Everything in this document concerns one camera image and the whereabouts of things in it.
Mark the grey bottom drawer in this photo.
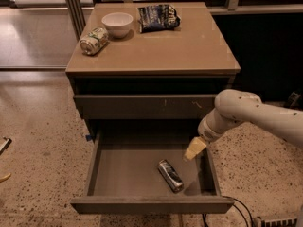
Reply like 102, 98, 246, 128
71, 130, 234, 215

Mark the blue chip bag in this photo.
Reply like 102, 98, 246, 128
137, 4, 181, 33

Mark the metal tool on floor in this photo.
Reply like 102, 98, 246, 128
0, 137, 12, 155

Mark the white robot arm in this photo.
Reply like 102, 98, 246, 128
184, 89, 303, 161

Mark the silver can in drawer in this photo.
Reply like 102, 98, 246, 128
157, 160, 184, 193

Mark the grey power strip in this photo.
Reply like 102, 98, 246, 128
254, 217, 298, 227

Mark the brown drawer cabinet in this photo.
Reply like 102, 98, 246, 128
66, 2, 241, 139

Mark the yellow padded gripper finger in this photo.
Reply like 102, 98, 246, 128
184, 137, 207, 161

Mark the black floor cable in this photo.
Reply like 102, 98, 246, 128
202, 195, 255, 227

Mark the grey top drawer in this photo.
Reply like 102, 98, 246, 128
74, 95, 215, 119

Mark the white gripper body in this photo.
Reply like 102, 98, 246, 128
198, 117, 224, 142

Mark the yellow object on floor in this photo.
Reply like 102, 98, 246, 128
0, 173, 11, 183

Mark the blue tape piece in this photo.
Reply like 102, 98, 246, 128
85, 134, 92, 141

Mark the white ceramic bowl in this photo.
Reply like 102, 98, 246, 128
101, 12, 134, 38

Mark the grey drawer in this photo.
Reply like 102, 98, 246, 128
74, 95, 215, 119
71, 130, 234, 215

